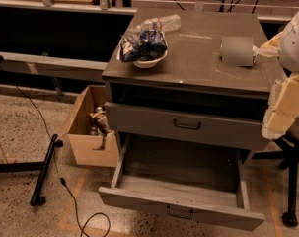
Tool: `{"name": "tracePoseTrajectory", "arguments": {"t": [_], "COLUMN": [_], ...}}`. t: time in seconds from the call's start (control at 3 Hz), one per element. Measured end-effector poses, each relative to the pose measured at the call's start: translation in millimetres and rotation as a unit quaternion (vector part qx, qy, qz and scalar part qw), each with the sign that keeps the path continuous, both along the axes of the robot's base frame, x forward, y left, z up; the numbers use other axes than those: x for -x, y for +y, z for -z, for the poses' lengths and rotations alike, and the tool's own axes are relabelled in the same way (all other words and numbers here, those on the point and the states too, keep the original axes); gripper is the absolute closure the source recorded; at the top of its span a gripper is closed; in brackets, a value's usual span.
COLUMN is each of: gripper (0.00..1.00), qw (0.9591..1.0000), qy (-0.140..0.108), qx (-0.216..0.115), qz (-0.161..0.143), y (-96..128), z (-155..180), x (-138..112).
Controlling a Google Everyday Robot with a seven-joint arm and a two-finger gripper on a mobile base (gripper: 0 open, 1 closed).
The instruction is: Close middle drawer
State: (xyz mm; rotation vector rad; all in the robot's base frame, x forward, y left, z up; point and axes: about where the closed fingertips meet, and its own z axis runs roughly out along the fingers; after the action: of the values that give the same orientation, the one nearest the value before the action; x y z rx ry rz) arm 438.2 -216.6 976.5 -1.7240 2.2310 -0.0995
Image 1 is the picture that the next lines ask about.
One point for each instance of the grey metal railing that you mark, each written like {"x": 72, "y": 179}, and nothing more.
{"x": 53, "y": 67}

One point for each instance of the cardboard box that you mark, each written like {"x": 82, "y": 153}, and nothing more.
{"x": 88, "y": 146}

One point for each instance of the crushed green white can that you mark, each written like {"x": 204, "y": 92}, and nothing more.
{"x": 237, "y": 51}

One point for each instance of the foam gripper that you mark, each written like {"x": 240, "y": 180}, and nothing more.
{"x": 295, "y": 44}

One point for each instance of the grey drawer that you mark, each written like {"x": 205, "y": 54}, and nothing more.
{"x": 228, "y": 132}
{"x": 185, "y": 180}

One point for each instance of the white bowl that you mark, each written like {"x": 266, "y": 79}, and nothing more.
{"x": 150, "y": 63}

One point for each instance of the blue chip bag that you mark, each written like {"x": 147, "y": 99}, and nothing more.
{"x": 145, "y": 45}

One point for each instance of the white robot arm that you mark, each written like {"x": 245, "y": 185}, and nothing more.
{"x": 285, "y": 46}

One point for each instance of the brown crumpled item in box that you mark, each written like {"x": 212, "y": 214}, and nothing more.
{"x": 100, "y": 125}

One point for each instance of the black metal stand leg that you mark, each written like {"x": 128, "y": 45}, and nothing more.
{"x": 37, "y": 198}

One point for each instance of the clear plastic bottle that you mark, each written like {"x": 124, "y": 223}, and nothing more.
{"x": 162, "y": 24}

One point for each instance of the grey drawer cabinet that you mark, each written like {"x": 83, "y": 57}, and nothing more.
{"x": 192, "y": 78}

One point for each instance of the grey top drawer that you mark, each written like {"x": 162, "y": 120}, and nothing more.
{"x": 228, "y": 132}

